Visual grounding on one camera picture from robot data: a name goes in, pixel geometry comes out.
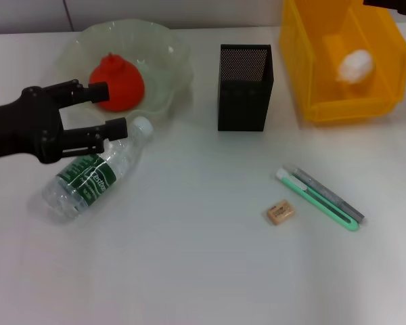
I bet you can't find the tan eraser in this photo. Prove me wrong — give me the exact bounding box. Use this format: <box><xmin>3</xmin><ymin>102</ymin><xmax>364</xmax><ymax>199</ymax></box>
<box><xmin>266</xmin><ymin>199</ymin><xmax>297</xmax><ymax>226</ymax></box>

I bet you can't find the red-orange fruit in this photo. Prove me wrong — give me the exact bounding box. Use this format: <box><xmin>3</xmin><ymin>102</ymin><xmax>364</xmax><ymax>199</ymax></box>
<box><xmin>89</xmin><ymin>52</ymin><xmax>146</xmax><ymax>112</ymax></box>

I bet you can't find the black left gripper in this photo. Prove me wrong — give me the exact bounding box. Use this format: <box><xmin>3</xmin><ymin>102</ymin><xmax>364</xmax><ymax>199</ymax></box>
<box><xmin>0</xmin><ymin>79</ymin><xmax>129</xmax><ymax>166</ymax></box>

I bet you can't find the green utility knife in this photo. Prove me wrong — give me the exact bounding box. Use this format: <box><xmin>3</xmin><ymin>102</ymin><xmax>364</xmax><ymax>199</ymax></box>
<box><xmin>275</xmin><ymin>167</ymin><xmax>361</xmax><ymax>234</ymax></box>

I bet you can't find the clear green-label water bottle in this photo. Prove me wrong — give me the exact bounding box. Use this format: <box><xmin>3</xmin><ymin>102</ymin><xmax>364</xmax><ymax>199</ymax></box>
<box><xmin>42</xmin><ymin>116</ymin><xmax>155</xmax><ymax>223</ymax></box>

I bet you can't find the clear glass fruit plate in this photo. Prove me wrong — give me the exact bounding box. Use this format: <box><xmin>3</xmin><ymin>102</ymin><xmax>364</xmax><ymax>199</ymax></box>
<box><xmin>55</xmin><ymin>20</ymin><xmax>194</xmax><ymax>120</ymax></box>

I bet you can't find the yellow plastic bin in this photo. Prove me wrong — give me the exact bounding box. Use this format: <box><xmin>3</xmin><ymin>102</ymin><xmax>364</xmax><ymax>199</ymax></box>
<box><xmin>279</xmin><ymin>0</ymin><xmax>406</xmax><ymax>127</ymax></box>

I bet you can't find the black mesh pen holder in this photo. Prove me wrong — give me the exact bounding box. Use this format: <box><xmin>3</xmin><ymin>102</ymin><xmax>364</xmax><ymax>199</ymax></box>
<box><xmin>217</xmin><ymin>43</ymin><xmax>274</xmax><ymax>133</ymax></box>

